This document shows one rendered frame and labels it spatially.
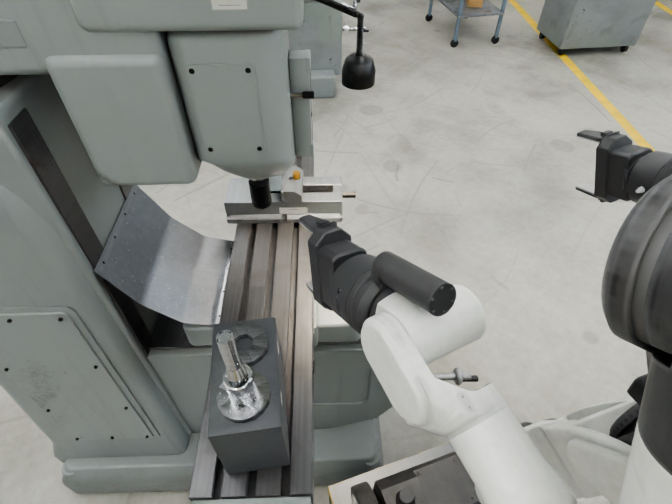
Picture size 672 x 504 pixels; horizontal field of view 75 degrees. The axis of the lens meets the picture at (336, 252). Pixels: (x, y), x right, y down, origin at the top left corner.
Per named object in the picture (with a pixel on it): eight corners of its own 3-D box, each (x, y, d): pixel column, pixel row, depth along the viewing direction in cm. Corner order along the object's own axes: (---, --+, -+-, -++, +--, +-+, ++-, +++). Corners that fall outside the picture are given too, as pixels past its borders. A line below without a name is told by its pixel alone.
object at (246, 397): (262, 394, 74) (259, 379, 70) (239, 412, 72) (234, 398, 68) (246, 375, 76) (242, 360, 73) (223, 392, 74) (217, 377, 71)
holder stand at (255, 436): (283, 364, 100) (274, 312, 86) (291, 465, 85) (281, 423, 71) (229, 371, 99) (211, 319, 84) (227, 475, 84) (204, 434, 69)
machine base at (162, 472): (369, 350, 214) (371, 327, 200) (382, 484, 173) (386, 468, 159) (119, 358, 212) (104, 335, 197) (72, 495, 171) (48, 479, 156)
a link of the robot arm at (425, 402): (416, 309, 52) (486, 418, 46) (352, 336, 48) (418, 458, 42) (439, 280, 46) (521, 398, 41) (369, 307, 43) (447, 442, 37)
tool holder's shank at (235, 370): (251, 376, 70) (240, 337, 62) (234, 389, 68) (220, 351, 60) (240, 362, 71) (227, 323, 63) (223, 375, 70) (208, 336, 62)
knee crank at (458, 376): (474, 371, 148) (478, 362, 144) (479, 388, 144) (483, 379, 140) (409, 373, 148) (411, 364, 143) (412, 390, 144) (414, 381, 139)
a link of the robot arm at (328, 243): (360, 293, 67) (410, 329, 57) (303, 313, 63) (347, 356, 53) (355, 214, 62) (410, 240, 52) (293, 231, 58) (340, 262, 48)
